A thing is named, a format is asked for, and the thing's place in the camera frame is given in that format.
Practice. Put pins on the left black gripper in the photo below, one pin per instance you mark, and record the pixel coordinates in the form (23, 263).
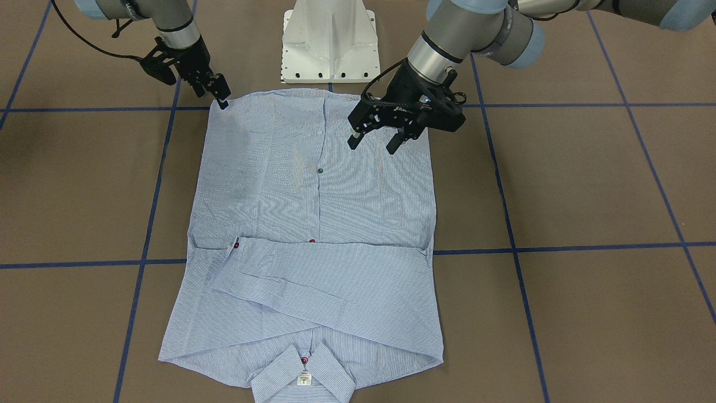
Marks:
(400, 85)

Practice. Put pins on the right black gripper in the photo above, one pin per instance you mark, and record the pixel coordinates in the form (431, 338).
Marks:
(191, 57)

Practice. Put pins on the light blue striped shirt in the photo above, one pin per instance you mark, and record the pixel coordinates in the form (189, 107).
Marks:
(309, 269)

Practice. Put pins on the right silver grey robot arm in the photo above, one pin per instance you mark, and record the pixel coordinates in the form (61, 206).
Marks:
(174, 20)

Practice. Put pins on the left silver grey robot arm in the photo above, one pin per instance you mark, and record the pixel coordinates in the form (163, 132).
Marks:
(508, 32)

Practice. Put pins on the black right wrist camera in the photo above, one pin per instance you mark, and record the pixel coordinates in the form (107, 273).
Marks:
(158, 64)

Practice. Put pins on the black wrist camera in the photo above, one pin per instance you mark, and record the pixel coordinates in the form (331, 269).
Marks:
(158, 64)
(446, 108)

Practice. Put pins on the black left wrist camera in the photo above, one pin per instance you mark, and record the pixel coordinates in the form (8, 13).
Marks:
(446, 108)

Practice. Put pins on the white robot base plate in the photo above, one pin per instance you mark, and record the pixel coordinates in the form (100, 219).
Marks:
(329, 42)

